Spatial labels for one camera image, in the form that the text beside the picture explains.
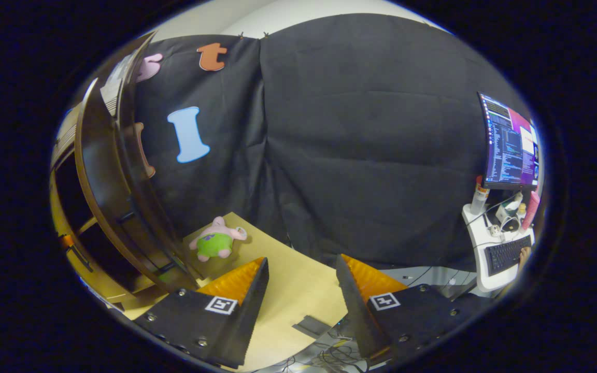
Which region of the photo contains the wooden double-door shoe cabinet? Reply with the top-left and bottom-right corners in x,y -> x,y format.
49,31 -> 201,306

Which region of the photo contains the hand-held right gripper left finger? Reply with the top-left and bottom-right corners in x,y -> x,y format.
133,257 -> 269,369

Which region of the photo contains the grey flat piece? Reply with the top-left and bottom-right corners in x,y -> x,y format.
292,315 -> 333,338

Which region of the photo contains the white bottle orange cap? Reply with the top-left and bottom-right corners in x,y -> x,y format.
471,176 -> 490,216

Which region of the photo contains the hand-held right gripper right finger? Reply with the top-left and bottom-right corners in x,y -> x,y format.
336,254 -> 491,363

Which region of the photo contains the computer monitor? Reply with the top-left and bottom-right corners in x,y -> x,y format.
477,92 -> 540,191

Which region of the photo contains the pink bottle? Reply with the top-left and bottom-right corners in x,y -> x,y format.
521,191 -> 541,231

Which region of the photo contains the pink green plush toy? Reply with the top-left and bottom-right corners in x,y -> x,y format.
189,216 -> 248,262

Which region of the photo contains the white desk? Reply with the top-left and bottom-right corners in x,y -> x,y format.
462,202 -> 537,293

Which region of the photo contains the black backdrop cloth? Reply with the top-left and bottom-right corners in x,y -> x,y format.
133,13 -> 532,272

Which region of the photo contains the black keyboard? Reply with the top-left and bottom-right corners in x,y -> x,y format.
484,235 -> 532,276

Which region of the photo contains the tangle of black cables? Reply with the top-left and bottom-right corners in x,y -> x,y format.
273,332 -> 369,371

